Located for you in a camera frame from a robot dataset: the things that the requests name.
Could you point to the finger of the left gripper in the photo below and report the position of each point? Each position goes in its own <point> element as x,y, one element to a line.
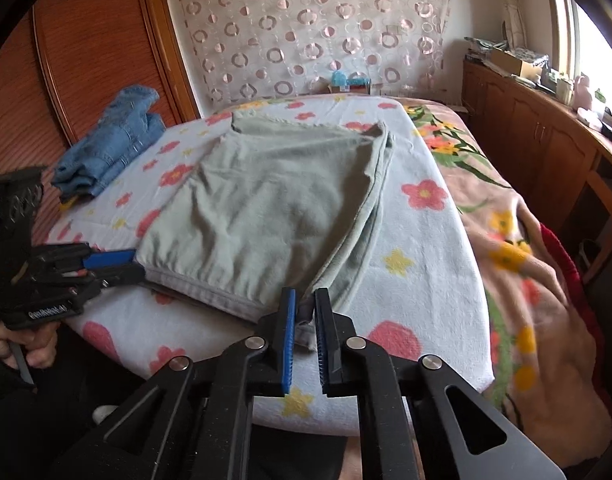
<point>130,273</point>
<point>99,260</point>

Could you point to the blue item box on bed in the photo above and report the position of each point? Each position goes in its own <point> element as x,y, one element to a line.
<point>354,83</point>

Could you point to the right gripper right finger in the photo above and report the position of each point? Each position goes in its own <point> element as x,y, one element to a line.
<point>419,419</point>

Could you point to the circle-patterned sheer curtain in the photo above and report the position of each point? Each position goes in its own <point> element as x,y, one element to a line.
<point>246,50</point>

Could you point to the pink floral blanket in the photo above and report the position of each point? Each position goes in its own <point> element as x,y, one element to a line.
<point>543,354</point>

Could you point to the left hand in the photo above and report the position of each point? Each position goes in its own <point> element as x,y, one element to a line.
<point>40,344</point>

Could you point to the yellow pillow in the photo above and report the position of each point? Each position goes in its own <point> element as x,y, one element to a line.
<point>68,204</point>

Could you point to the window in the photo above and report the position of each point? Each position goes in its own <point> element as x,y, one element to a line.
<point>579,48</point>

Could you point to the wooden wardrobe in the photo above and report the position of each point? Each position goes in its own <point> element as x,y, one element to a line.
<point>66,60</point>

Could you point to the window drape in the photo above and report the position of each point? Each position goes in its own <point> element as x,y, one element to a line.
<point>514,24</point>

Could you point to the grey-green shorts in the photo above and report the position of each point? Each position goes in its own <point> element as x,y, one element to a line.
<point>273,204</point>

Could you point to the folded blue jeans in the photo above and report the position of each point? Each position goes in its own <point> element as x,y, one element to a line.
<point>126,129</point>

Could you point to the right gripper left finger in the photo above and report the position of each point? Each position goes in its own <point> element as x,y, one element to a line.
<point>192,419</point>

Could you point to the pink figurine on cabinet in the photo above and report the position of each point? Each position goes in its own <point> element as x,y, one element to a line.
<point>582,98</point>

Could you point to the cardboard box on cabinet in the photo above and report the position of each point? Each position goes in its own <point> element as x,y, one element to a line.
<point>513,65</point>

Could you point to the wooden side cabinet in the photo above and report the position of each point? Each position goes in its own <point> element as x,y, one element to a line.
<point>561,168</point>

